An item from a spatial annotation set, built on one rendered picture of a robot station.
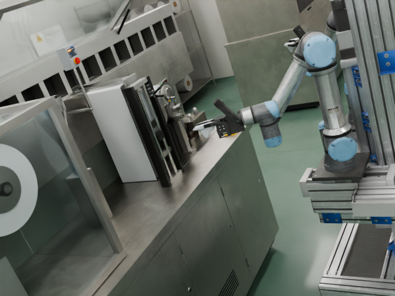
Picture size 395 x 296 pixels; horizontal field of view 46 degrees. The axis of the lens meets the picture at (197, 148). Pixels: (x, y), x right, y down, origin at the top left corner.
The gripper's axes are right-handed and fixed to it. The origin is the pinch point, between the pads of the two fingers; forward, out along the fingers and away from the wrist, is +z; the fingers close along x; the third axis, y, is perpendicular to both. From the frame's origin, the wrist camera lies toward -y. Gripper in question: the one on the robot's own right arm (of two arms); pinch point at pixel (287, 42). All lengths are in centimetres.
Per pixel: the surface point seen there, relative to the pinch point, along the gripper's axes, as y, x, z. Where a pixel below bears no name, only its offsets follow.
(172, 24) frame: -31, -23, 82
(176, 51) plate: -15, -34, 75
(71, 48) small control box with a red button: -63, -127, -13
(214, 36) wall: 78, 210, 397
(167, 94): -14, -86, 8
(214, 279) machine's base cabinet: 66, -130, -37
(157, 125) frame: -11, -109, -14
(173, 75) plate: -3, -47, 69
